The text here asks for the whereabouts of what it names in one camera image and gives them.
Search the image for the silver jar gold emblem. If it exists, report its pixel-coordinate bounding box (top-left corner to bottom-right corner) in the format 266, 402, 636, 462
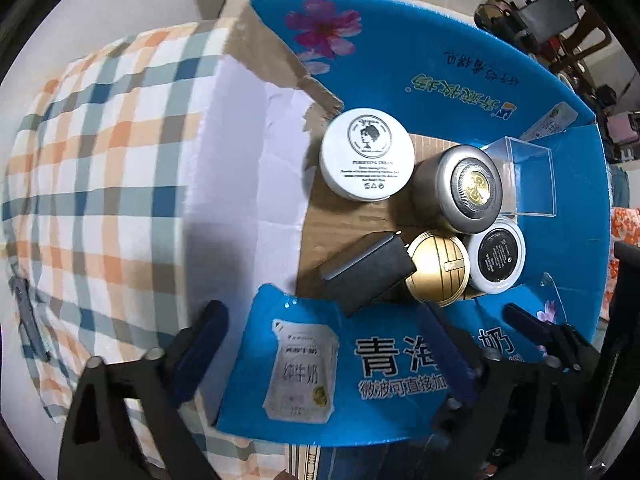
411, 144, 502, 234

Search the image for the white jar black label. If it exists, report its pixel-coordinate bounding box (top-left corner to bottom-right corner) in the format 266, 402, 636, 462
463, 216, 526, 295

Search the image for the black power adapter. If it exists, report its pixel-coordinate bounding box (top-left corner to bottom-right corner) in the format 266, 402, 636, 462
319, 231, 416, 318

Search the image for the clear acrylic box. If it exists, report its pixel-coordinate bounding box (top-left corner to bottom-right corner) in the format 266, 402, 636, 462
483, 136, 556, 218

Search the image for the brown wooden chair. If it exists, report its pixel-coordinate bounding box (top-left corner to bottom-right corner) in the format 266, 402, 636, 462
549, 2, 612, 75

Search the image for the blue cardboard box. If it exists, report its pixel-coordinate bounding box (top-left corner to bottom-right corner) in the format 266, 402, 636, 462
217, 0, 610, 446

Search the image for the plaid checked cloth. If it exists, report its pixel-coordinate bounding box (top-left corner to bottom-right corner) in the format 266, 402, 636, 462
0, 16, 302, 480

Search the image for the gold round tin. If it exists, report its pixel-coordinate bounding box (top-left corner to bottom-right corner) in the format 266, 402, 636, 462
406, 231, 471, 308

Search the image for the white jar portrait lid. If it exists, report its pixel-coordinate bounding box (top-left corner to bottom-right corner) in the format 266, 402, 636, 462
319, 108, 416, 203

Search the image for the black weight bench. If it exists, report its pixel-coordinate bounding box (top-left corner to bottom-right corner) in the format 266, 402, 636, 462
474, 0, 582, 54

